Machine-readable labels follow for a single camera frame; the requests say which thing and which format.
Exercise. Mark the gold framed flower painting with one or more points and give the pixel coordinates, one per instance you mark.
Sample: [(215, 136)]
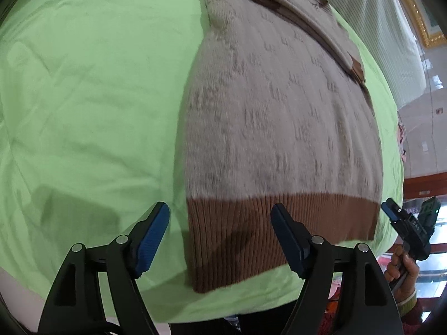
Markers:
[(424, 24)]

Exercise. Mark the pink cloth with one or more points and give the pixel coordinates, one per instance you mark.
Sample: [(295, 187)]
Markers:
[(401, 139)]

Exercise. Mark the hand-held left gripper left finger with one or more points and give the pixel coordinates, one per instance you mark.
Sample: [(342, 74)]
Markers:
[(153, 235)]

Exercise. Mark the beige knit sweater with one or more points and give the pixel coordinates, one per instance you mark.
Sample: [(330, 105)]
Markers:
[(279, 118)]

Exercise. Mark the green bedsheet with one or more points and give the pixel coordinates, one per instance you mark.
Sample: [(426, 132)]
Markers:
[(90, 104)]

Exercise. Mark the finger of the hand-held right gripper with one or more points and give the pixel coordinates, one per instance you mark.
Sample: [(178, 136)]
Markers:
[(391, 209)]

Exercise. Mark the large striped white pillow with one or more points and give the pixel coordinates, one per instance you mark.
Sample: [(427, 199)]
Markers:
[(377, 24)]

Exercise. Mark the person's right hand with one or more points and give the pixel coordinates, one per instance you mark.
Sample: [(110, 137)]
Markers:
[(401, 268)]

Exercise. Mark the person's right forearm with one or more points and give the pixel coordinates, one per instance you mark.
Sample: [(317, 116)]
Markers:
[(412, 307)]

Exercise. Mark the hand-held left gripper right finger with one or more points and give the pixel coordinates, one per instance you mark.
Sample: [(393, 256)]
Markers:
[(284, 232)]

